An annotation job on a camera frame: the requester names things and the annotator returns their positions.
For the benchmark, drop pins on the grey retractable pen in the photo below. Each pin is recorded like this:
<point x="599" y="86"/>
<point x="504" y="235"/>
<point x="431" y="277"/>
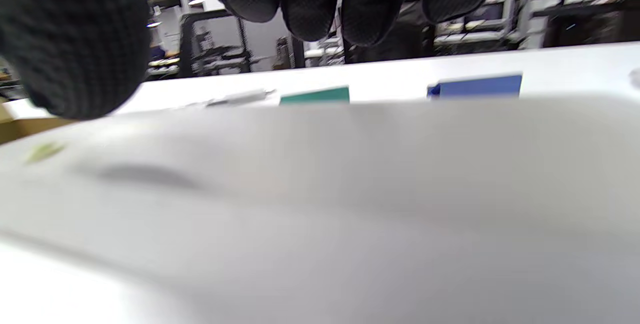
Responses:
<point x="240" y="97"/>

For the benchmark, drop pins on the person's right hand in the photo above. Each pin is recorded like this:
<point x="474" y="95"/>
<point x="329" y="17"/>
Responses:
<point x="75" y="39"/>

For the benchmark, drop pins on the blue binder clip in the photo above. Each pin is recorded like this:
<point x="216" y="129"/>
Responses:
<point x="475" y="86"/>

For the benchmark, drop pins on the tan snap-button pencil case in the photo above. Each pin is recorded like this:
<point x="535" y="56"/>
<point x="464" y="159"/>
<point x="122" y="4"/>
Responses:
<point x="320" y="189"/>

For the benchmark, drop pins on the green binder clip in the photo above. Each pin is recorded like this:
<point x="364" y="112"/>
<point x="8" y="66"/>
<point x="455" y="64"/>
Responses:
<point x="315" y="96"/>

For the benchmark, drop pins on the black mesh-back chair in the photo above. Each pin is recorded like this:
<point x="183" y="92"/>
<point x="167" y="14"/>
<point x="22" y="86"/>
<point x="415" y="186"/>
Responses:
<point x="185" y="44"/>

